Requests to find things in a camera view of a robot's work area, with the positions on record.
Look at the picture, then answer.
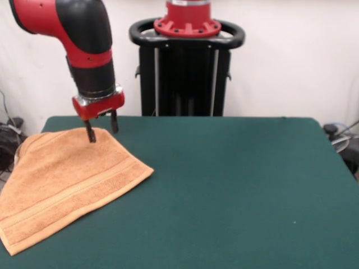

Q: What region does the grey cable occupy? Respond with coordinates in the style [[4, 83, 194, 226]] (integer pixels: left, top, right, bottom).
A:
[[0, 89, 13, 126]]

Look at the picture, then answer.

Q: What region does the orange terry towel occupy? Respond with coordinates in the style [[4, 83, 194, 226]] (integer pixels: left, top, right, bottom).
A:
[[0, 127, 155, 256]]

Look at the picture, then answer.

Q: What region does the silver round disc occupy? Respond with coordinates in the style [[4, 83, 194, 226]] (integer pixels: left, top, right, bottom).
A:
[[330, 134, 351, 154]]

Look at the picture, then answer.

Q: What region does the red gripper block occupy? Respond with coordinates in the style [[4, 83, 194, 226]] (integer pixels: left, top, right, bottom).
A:
[[71, 84, 126, 144]]

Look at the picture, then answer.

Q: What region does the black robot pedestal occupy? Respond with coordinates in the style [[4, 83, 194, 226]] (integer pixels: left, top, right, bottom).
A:
[[128, 18, 246, 117]]

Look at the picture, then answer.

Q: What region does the black chair base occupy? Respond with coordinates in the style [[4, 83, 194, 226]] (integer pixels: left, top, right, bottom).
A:
[[342, 145, 359, 180]]

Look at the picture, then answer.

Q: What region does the dark green table cloth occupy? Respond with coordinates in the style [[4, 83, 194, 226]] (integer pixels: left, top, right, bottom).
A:
[[0, 115, 359, 269]]

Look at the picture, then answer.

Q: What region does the bundle of black cables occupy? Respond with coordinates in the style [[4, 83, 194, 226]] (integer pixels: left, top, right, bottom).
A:
[[0, 116, 30, 176]]

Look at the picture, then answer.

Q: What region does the blue cable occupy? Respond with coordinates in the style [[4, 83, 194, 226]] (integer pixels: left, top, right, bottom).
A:
[[328, 120, 359, 134]]

